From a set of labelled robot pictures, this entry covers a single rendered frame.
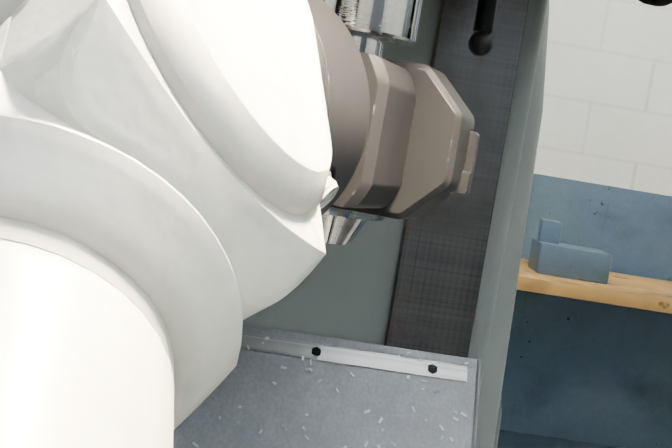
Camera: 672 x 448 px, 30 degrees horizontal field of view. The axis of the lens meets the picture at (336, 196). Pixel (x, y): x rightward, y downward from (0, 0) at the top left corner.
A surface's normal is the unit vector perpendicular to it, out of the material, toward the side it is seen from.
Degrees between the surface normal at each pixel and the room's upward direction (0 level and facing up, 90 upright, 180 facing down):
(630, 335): 90
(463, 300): 90
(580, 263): 90
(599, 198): 90
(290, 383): 63
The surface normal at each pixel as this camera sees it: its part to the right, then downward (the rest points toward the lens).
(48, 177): 0.33, -0.11
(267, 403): 0.16, -0.38
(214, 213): 0.70, 0.15
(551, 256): 0.00, 0.05
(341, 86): 0.95, -0.07
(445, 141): -0.30, -0.01
